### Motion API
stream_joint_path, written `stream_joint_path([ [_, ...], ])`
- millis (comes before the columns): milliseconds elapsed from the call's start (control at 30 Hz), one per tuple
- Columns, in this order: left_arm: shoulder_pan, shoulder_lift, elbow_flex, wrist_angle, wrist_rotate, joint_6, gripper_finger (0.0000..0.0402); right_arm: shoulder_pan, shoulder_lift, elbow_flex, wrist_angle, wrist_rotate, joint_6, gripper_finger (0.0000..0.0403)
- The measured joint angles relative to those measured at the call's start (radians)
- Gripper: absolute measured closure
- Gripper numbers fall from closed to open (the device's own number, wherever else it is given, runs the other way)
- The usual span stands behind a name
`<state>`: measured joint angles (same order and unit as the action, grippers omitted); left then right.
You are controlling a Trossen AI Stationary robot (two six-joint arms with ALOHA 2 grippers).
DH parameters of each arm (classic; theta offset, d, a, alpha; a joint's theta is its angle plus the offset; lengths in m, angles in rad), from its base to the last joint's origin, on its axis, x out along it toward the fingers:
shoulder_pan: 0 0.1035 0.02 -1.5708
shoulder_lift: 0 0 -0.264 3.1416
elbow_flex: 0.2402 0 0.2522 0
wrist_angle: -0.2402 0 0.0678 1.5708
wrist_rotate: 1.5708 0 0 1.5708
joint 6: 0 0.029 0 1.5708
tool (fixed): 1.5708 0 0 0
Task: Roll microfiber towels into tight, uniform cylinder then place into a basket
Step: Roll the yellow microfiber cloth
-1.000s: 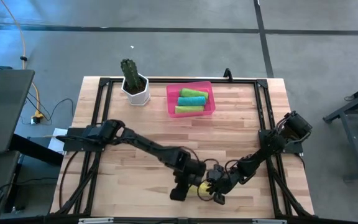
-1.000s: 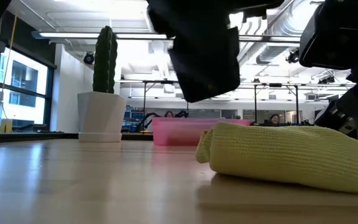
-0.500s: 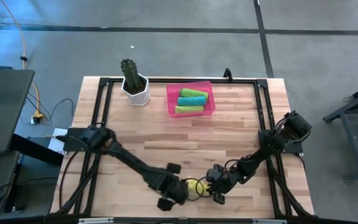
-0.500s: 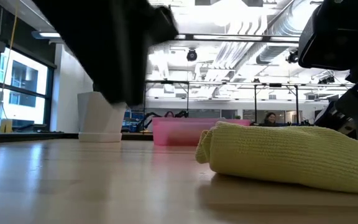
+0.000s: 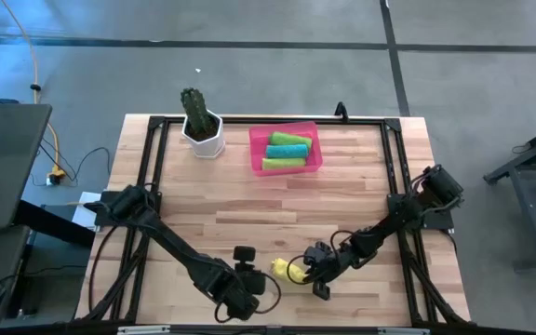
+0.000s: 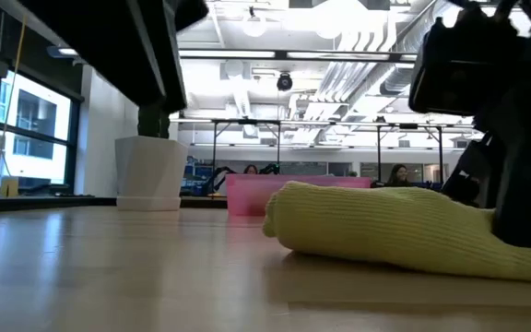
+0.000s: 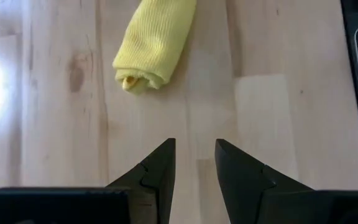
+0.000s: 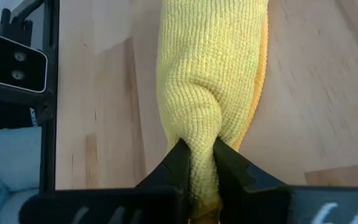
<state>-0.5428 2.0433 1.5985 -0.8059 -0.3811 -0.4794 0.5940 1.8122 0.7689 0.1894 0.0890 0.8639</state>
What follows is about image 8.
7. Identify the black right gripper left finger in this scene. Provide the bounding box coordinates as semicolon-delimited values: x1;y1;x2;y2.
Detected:
19;138;192;224

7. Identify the yellow microfiber towel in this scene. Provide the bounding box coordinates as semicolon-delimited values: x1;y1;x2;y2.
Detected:
155;0;269;223

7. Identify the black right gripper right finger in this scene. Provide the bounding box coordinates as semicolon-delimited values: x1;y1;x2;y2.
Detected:
213;138;358;224

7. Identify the black aluminium table frame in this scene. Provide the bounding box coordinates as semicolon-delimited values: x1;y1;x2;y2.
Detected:
0;0;61;192

